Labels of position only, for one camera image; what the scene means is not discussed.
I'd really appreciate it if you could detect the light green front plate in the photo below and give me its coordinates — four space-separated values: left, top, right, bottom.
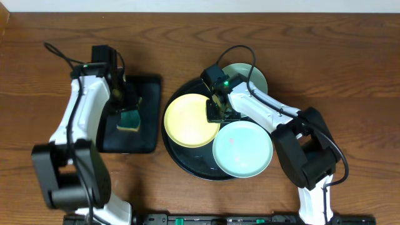
212 121 273 178

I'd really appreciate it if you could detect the light green plate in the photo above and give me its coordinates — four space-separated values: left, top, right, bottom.
212 121 273 178
221 62 269 118

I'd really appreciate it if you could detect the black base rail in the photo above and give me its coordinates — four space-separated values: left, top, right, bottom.
62 212 377 225

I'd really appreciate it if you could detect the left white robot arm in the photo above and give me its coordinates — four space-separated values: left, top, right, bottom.
31 62 141 224

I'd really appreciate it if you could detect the black round tray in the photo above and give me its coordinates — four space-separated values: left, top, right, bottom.
162 79 255 181

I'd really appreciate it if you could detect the light green back plate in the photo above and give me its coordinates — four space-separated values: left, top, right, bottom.
221 62 269 118

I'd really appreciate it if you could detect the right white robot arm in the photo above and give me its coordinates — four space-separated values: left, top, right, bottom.
201 72 346 224

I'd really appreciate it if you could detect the black rectangular tray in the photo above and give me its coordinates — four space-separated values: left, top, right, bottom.
96 74 161 154

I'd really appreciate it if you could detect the yellow plate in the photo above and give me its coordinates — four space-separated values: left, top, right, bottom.
164 94 220 148

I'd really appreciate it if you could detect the green yellow sponge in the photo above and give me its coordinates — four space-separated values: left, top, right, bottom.
117 110 141 132

